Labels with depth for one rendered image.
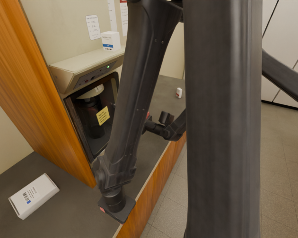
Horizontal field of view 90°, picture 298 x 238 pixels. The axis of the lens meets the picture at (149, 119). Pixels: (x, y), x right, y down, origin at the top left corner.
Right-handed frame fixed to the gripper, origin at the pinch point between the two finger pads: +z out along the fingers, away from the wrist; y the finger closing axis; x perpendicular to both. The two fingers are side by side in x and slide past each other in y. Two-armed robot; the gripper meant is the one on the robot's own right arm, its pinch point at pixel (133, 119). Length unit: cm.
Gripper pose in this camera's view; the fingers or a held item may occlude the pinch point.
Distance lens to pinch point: 84.3
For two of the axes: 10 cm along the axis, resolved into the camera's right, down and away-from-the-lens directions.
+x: -0.1, 7.7, 6.4
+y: -4.9, 5.5, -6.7
